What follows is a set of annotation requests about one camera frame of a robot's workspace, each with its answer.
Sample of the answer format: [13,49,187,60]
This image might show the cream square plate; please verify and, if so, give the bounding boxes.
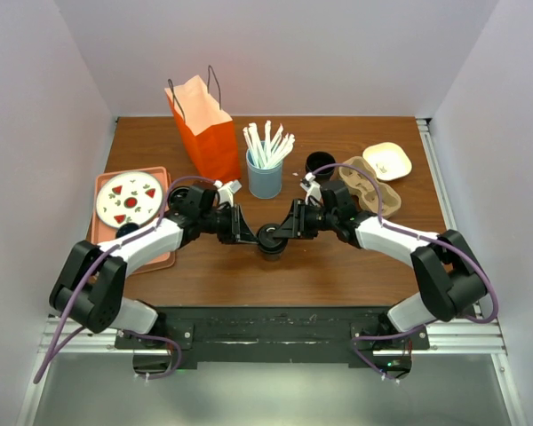
[362,142,412,182]

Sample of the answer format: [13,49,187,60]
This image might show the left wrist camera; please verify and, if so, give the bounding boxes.
[214,180,242,206]

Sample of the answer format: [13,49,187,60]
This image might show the pink tray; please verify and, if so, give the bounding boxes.
[91,166,177,276]

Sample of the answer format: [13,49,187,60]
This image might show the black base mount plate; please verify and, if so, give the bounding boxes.
[115,304,430,370]

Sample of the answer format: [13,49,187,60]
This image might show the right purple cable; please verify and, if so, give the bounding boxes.
[310,162,499,383]

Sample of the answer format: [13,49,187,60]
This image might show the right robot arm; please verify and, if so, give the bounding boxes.
[267,181,489,349]

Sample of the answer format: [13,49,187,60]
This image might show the cardboard cup carrier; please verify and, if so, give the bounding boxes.
[338,156,402,218]

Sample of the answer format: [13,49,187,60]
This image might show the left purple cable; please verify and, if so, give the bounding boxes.
[31,175,219,385]

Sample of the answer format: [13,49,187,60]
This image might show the dark blue mug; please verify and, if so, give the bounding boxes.
[115,222,140,239]

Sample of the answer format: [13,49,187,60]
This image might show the white wrapped straws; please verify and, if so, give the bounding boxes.
[243,120,296,170]

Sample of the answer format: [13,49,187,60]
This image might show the aluminium frame rail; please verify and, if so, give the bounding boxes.
[416,119,528,425]

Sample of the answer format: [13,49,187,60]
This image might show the blue straw holder cup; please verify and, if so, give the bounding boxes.
[245,150,283,200]

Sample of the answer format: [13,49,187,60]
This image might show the single black cup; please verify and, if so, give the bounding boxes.
[259,248,282,262]

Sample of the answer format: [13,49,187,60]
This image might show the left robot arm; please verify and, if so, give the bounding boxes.
[49,185,258,348]

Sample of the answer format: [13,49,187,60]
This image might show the black cup lid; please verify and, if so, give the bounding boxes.
[257,224,288,252]

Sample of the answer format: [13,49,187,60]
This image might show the purple cable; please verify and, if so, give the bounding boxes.
[31,175,219,385]
[310,162,499,383]

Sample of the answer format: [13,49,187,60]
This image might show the stack of black lids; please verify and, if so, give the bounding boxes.
[164,186,190,217]

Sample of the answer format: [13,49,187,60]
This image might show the orange paper bag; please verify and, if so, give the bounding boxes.
[165,67,242,182]

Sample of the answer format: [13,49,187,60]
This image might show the watermelon pattern plate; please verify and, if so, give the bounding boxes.
[95,171,163,228]

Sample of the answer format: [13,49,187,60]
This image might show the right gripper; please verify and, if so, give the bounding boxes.
[274,201,337,241]

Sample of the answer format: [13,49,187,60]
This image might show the stack of black cups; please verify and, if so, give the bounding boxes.
[305,151,336,184]

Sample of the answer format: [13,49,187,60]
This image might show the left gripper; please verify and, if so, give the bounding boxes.
[201,204,257,247]

